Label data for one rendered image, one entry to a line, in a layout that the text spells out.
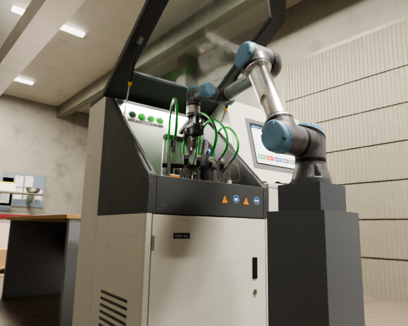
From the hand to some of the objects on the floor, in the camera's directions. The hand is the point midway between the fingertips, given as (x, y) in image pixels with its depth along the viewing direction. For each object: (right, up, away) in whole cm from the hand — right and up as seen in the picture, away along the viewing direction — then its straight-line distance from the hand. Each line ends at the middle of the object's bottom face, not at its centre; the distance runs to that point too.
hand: (190, 152), depth 190 cm
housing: (-3, -122, +39) cm, 128 cm away
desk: (-122, -140, +148) cm, 238 cm away
